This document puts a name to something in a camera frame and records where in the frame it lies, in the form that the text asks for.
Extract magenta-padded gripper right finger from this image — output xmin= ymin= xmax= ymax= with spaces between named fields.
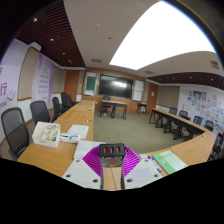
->
xmin=120 ymin=145 xmax=163 ymax=190

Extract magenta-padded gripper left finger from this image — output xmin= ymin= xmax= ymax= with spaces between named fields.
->
xmin=62 ymin=145 xmax=105 ymax=191

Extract small black charger block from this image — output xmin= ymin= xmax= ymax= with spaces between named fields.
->
xmin=98 ymin=143 xmax=127 ymax=168

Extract green booklet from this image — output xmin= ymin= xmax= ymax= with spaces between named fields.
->
xmin=152 ymin=149 xmax=188 ymax=175

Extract blue white small packet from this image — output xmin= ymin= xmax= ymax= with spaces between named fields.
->
xmin=59 ymin=133 xmax=81 ymax=144

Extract white printed paper sheet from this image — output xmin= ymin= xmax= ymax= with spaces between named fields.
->
xmin=66 ymin=124 xmax=90 ymax=140

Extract white open cardboard box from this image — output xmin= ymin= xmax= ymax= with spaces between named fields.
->
xmin=32 ymin=121 xmax=62 ymax=148

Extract small dark side table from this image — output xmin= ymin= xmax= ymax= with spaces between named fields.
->
xmin=136 ymin=102 xmax=148 ymax=115

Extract group of black office chairs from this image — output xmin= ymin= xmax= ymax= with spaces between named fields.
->
xmin=167 ymin=106 xmax=224 ymax=162
xmin=51 ymin=92 xmax=77 ymax=123

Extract dark wooden desk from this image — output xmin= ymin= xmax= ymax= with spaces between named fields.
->
xmin=99 ymin=99 xmax=128 ymax=120

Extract brown wooden door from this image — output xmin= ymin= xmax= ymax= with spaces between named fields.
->
xmin=146 ymin=82 xmax=159 ymax=106
xmin=64 ymin=69 xmax=81 ymax=102

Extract group of small ceiling spotlights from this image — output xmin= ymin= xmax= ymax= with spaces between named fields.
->
xmin=31 ymin=16 xmax=73 ymax=64

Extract large bright ceiling light panel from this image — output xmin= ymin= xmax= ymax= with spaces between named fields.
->
xmin=109 ymin=0 xmax=217 ymax=71

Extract white wall whiteboard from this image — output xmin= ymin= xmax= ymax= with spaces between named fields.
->
xmin=132 ymin=79 xmax=145 ymax=102

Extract green and white wall board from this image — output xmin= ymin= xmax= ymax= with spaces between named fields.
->
xmin=84 ymin=71 xmax=98 ymax=97

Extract group of colourful wall pictures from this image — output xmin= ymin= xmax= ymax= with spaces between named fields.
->
xmin=181 ymin=88 xmax=224 ymax=134

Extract large black wall screen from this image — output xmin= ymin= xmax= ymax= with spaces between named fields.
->
xmin=98 ymin=74 xmax=134 ymax=100

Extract purple wall poster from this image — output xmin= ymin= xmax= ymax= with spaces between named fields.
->
xmin=31 ymin=53 xmax=55 ymax=109

